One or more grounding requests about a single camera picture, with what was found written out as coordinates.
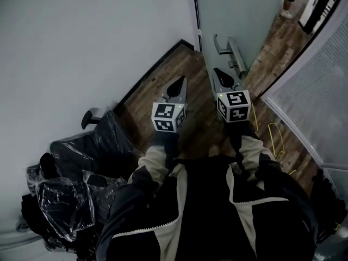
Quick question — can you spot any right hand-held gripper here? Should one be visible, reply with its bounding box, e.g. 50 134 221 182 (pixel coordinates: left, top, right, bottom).
212 67 252 124

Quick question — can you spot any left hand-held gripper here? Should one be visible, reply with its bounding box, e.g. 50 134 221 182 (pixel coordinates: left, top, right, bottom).
151 76 189 133

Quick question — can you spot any frosted glass door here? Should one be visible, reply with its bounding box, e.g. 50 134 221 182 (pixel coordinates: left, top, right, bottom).
194 0 289 97

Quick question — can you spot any person's right forearm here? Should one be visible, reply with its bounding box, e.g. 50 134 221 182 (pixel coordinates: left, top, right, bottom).
225 120 282 183

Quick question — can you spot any person's left forearm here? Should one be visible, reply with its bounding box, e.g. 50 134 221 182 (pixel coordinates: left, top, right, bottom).
127 130 181 191

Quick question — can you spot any black baseboard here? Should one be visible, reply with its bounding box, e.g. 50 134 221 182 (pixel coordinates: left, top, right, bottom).
113 39 196 114

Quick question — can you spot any frosted glass partition panel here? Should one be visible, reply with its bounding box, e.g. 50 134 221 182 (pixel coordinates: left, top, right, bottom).
260 0 348 228

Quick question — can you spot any plastic-wrapped black office chair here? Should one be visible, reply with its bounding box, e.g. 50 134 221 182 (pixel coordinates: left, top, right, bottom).
21 107 138 257

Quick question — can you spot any person's black and beige jacket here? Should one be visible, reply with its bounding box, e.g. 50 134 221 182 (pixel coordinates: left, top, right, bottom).
95 155 319 261

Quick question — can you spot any black and white cabinet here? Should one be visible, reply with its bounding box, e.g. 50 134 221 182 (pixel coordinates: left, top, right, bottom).
297 0 344 35

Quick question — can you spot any yellow cable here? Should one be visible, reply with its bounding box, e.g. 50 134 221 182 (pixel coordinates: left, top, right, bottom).
249 101 297 175

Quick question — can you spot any silver door lever handle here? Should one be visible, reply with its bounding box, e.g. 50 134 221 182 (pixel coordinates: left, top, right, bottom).
213 33 248 79

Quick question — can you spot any black door frame strip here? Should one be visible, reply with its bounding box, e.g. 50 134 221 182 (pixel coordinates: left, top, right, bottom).
191 0 204 53

